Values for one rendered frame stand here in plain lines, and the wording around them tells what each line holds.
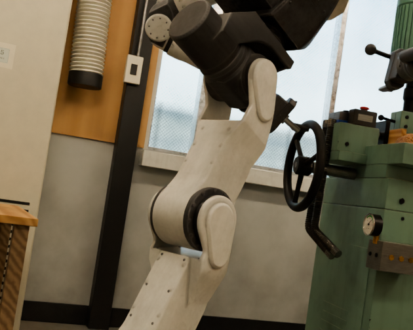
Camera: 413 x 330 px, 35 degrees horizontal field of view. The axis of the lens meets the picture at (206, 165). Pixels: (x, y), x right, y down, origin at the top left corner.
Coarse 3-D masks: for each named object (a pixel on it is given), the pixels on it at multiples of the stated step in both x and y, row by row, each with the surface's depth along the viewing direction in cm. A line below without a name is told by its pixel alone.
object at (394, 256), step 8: (368, 248) 185; (376, 248) 180; (384, 248) 178; (392, 248) 178; (400, 248) 179; (408, 248) 179; (368, 256) 184; (376, 256) 179; (384, 256) 178; (392, 256) 178; (400, 256) 179; (408, 256) 179; (368, 264) 183; (376, 264) 179; (384, 264) 178; (392, 264) 178; (400, 264) 179; (408, 264) 179; (400, 272) 179; (408, 272) 179
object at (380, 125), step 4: (384, 120) 210; (388, 120) 209; (376, 124) 215; (380, 124) 212; (384, 124) 209; (388, 124) 209; (380, 128) 212; (384, 128) 209; (388, 128) 209; (380, 132) 211; (384, 132) 209; (388, 132) 209; (380, 136) 211; (384, 136) 208; (388, 136) 209; (380, 140) 210; (384, 140) 208; (380, 144) 210
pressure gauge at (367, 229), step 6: (366, 216) 183; (372, 216) 179; (378, 216) 180; (366, 222) 183; (372, 222) 179; (378, 222) 179; (366, 228) 182; (372, 228) 178; (378, 228) 179; (366, 234) 181; (372, 234) 180; (378, 234) 180
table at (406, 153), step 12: (384, 144) 193; (396, 144) 186; (408, 144) 182; (336, 156) 201; (348, 156) 200; (360, 156) 201; (372, 156) 199; (384, 156) 191; (396, 156) 185; (408, 156) 182
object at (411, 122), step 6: (396, 114) 212; (402, 114) 209; (408, 114) 210; (396, 120) 211; (402, 120) 209; (408, 120) 209; (390, 126) 215; (396, 126) 211; (402, 126) 209; (408, 126) 209; (408, 132) 209
